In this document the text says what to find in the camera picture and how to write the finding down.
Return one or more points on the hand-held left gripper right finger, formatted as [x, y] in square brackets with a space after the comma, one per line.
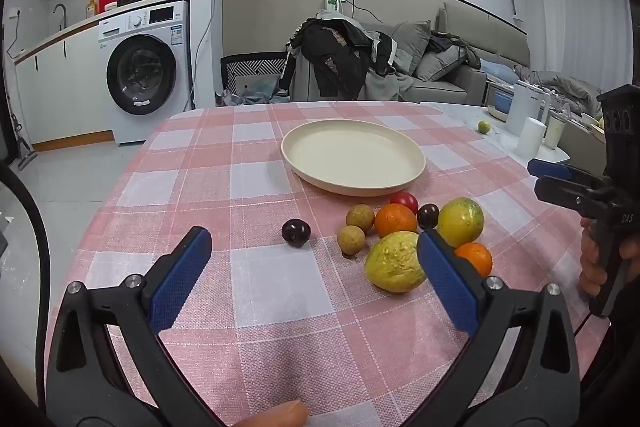
[450, 279]

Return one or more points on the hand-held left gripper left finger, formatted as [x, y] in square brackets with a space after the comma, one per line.
[180, 279]

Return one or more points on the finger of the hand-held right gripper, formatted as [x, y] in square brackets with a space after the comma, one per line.
[562, 194]
[550, 168]

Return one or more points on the orange tangerine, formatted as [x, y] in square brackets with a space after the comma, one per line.
[395, 220]
[476, 259]

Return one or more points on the yellow-green passion fruit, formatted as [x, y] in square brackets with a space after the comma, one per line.
[461, 222]

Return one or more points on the red cherry tomato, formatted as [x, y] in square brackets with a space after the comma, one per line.
[405, 201]

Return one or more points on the brown longan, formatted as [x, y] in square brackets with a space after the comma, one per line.
[360, 218]
[350, 239]

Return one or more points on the cream round plate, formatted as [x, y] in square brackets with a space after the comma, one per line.
[350, 152]

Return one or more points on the person's right hand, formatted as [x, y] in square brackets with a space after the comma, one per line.
[594, 262]

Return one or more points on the person's left hand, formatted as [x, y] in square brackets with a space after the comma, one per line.
[277, 414]

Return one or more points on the white lidded cup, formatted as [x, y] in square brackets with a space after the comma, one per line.
[555, 132]

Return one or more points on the grey blanket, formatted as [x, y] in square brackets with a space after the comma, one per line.
[565, 87]

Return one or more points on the white kettle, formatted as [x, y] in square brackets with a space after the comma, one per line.
[522, 107]

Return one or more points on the small green lime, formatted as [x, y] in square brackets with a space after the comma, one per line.
[483, 127]

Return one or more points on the white blue container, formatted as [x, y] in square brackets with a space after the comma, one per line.
[500, 102]

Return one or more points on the white curtain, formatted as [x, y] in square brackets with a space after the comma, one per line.
[575, 17]

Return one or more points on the pink checkered tablecloth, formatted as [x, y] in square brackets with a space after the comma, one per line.
[250, 187]

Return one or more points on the light grey cushion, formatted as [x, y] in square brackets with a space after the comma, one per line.
[440, 64]

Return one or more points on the grey sofa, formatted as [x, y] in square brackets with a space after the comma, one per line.
[480, 32]

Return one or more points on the dark clothes on sofa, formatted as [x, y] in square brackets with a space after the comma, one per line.
[450, 44]

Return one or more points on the large grey cushion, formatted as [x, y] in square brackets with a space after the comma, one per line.
[410, 44]

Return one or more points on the grey chair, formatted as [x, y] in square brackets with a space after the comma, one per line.
[380, 87]

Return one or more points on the bags on floor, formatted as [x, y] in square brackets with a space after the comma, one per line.
[255, 92]

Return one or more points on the floor mop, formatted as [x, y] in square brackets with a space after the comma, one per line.
[22, 147]

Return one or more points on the white washing machine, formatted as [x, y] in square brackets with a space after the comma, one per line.
[145, 72]

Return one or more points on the white kitchen counter cabinet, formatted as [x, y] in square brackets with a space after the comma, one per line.
[60, 92]

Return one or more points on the pile of dark clothes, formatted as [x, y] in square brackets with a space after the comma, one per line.
[335, 52]

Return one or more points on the orange soap bottle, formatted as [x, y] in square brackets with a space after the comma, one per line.
[90, 7]

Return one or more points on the red box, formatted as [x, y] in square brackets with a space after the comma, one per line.
[110, 1]

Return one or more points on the curved metal faucet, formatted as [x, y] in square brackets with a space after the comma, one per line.
[61, 14]

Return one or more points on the small white wall outlet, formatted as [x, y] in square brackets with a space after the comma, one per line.
[13, 13]

